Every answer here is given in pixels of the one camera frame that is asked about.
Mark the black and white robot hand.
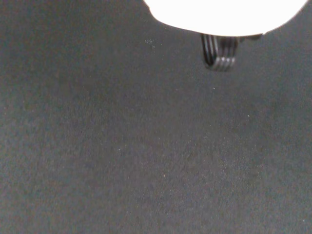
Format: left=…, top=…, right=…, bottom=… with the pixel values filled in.
left=143, top=0, right=304, bottom=73

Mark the black bench cloth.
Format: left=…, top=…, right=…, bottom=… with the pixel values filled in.
left=0, top=0, right=312, bottom=234

